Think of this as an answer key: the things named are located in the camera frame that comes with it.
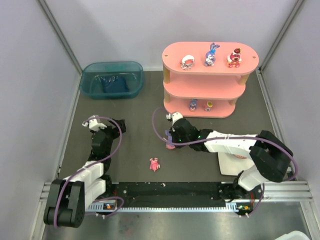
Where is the purple figure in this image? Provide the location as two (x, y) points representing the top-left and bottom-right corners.
(163, 130), (176, 150)

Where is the pink pig toy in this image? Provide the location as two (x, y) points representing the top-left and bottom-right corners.
(149, 157), (161, 172)

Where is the pink haired girl toy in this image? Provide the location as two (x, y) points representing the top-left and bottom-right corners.
(180, 54), (195, 71)

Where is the purple bunny toy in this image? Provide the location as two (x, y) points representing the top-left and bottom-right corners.
(204, 42), (220, 67)

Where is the strawberry bear cake toy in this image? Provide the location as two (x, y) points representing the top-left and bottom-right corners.
(226, 48), (242, 68)

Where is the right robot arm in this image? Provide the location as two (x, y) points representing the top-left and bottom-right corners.
(167, 112), (293, 201)

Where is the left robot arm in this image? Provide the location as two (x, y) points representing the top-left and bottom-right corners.
(43, 115), (127, 228)

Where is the blue bear toy on shelf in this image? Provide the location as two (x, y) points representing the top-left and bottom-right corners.
(189, 99), (198, 112)

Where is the pink yellow toy on shelf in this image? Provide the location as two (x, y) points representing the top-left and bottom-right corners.
(203, 101), (213, 112)

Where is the pink three-tier shelf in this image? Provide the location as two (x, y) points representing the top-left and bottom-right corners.
(162, 41), (259, 118)

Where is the teal plastic bin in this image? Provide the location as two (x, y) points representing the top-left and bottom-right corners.
(79, 61), (145, 100)

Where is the white square plate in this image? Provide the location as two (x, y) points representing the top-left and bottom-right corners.
(217, 152), (254, 176)

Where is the red patterned bowl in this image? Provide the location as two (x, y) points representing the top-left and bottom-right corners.
(234, 154), (247, 159)

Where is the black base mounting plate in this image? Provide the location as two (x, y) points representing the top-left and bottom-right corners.
(84, 181), (265, 208)

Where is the white container corner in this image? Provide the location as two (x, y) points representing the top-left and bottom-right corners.
(275, 230), (310, 240)

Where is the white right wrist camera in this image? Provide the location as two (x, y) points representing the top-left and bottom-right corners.
(166, 111), (184, 124)

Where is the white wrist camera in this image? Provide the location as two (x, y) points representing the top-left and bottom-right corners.
(82, 115), (107, 132)
(166, 111), (184, 124)

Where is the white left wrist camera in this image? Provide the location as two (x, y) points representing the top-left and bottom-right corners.
(82, 115), (107, 132)

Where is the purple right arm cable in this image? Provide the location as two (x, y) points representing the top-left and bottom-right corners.
(151, 107), (299, 218)

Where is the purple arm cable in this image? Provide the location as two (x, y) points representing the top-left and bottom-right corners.
(51, 116), (126, 229)
(151, 107), (299, 218)

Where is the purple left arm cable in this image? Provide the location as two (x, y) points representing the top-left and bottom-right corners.
(51, 116), (126, 229)

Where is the white slotted cable duct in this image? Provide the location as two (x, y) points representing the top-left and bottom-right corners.
(85, 201), (253, 213)

